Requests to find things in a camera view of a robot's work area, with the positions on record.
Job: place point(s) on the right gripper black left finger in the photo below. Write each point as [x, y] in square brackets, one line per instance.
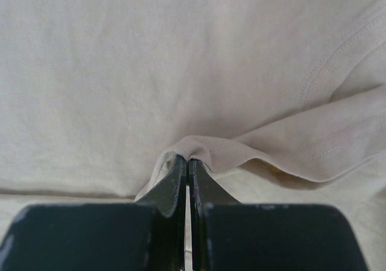
[144, 235]

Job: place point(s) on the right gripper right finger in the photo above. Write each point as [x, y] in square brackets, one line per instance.
[230, 235]

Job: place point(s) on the beige t shirt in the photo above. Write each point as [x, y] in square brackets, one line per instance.
[283, 100]

